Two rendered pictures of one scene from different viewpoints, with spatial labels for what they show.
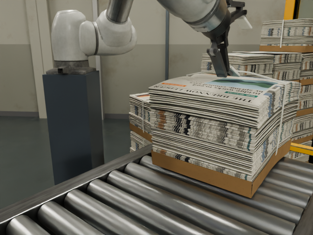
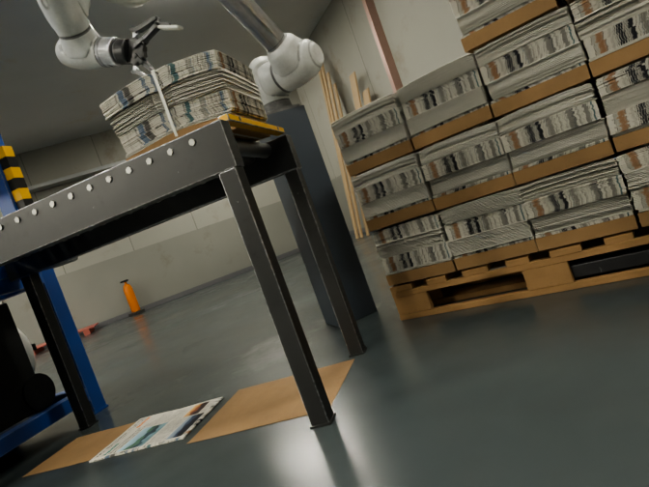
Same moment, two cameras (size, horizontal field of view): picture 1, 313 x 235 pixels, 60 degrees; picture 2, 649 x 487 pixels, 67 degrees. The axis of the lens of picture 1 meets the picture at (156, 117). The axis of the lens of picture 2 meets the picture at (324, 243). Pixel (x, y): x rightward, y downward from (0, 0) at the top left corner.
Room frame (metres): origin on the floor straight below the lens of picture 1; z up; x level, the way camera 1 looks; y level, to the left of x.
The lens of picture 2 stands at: (0.39, -1.73, 0.49)
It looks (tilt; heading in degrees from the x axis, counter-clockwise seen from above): 3 degrees down; 67
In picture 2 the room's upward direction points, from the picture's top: 20 degrees counter-clockwise
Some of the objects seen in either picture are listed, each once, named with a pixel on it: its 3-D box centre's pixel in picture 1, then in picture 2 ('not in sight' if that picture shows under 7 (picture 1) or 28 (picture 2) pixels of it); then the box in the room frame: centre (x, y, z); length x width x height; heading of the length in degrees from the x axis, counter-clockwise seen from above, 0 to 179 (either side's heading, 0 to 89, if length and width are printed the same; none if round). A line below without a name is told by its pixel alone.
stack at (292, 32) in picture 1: (284, 104); not in sight; (2.15, -1.04, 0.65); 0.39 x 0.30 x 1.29; 31
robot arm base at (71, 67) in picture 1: (70, 66); (272, 112); (1.27, 0.40, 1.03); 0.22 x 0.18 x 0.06; 175
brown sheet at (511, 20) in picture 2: not in sight; (520, 30); (1.84, -0.53, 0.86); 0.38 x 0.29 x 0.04; 31
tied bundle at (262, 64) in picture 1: (234, 71); (512, 5); (1.84, -0.53, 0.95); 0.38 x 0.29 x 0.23; 31
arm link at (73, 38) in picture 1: (71, 35); (268, 81); (1.30, 0.39, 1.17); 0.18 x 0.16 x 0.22; 119
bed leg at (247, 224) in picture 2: not in sight; (277, 298); (0.73, -0.53, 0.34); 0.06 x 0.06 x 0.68; 51
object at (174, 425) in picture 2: not in sight; (159, 427); (0.35, 0.09, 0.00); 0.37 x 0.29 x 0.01; 141
